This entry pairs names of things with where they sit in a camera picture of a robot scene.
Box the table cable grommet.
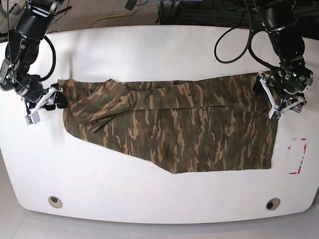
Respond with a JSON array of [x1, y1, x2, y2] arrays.
[[266, 198, 281, 211], [48, 196, 63, 209]]

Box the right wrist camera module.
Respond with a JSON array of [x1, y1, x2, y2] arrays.
[[25, 112, 40, 125]]

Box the yellow cable on floor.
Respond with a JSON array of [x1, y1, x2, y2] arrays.
[[85, 7, 130, 29]]

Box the right table cable grommet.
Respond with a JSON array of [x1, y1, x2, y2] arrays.
[[266, 198, 281, 211]]

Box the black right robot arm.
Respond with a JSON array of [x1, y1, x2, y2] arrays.
[[0, 0, 68, 113]]

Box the red tape rectangle marking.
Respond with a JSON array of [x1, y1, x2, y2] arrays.
[[286, 138, 308, 175]]

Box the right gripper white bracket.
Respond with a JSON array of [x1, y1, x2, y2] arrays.
[[22, 84, 68, 115]]

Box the left table cable grommet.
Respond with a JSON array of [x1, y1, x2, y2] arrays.
[[48, 196, 63, 209]]

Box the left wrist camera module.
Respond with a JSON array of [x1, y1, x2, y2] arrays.
[[269, 109, 284, 122]]

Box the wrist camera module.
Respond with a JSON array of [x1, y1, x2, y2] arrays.
[[269, 109, 284, 122], [25, 112, 40, 125]]

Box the camouflage T-shirt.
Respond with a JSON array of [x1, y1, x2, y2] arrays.
[[58, 73, 278, 174]]

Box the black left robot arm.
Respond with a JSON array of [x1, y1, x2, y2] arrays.
[[249, 0, 314, 121]]

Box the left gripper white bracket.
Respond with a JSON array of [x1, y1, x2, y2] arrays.
[[253, 72, 307, 114]]

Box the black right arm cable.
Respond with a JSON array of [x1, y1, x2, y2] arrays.
[[4, 0, 56, 83]]

